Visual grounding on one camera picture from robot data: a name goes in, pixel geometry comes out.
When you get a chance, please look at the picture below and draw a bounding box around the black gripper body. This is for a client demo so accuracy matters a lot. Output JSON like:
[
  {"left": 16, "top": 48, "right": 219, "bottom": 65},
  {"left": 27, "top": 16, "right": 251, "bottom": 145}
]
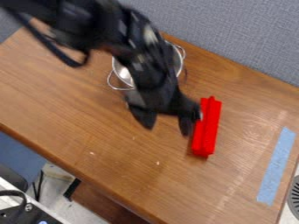
[{"left": 117, "top": 43, "right": 189, "bottom": 116}]

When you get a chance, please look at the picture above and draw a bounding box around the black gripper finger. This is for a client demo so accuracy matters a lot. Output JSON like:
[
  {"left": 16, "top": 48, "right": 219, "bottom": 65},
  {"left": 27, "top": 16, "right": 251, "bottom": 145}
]
[
  {"left": 129, "top": 105, "right": 158, "bottom": 130},
  {"left": 175, "top": 99, "right": 203, "bottom": 137}
]

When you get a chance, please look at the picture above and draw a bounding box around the red block object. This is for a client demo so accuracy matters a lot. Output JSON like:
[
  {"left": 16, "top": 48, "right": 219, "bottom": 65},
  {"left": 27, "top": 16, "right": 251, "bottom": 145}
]
[{"left": 191, "top": 96, "right": 222, "bottom": 158}]

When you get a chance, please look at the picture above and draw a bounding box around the metal pot with handles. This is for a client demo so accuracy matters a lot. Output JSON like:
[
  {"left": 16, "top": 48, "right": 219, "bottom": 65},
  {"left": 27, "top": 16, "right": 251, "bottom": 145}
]
[{"left": 107, "top": 41, "right": 187, "bottom": 91}]

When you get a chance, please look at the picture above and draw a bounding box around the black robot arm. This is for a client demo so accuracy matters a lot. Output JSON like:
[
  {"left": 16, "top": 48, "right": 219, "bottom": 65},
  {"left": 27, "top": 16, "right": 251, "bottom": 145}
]
[{"left": 0, "top": 0, "right": 202, "bottom": 137}]

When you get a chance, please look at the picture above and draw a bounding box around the grey round object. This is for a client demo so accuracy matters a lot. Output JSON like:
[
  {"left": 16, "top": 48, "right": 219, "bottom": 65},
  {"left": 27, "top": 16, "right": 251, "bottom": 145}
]
[{"left": 287, "top": 175, "right": 299, "bottom": 220}]

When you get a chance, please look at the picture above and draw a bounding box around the black table leg foot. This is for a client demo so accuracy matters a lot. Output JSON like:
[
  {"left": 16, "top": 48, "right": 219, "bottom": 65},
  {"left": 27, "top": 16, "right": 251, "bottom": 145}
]
[{"left": 63, "top": 178, "right": 81, "bottom": 201}]

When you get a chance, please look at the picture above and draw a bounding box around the blue tape strip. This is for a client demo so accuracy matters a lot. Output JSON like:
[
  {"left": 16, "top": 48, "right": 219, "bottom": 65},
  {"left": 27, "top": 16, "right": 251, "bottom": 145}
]
[{"left": 257, "top": 127, "right": 297, "bottom": 206}]

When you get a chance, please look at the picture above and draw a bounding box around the black chair base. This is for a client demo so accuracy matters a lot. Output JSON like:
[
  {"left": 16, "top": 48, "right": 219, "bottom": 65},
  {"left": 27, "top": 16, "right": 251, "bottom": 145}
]
[{"left": 0, "top": 164, "right": 29, "bottom": 192}]

